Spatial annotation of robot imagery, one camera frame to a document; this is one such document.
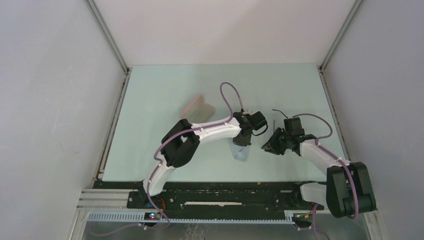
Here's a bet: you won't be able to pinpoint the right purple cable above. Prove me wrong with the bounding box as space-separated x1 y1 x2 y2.
291 113 360 240

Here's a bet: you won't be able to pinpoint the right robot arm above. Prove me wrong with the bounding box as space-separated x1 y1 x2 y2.
261 114 377 219

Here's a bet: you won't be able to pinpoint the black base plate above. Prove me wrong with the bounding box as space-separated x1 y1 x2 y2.
93 180 314 220

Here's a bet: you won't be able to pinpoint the pink glasses case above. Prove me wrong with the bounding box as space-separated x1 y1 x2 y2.
180 94 216 124

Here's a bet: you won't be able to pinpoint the blue toothed cable duct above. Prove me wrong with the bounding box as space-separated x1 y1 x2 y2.
86 211 295 225

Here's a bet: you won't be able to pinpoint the aluminium frame rail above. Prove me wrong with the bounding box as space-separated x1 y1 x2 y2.
76 189 131 211

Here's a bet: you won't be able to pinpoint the light blue cleaning cloth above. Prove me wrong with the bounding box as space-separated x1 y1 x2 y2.
229 139 250 162

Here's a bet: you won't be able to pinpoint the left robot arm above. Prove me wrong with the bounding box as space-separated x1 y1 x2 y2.
138 111 268 208

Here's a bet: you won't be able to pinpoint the black sunglasses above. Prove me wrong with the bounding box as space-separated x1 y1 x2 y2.
272 108 289 133

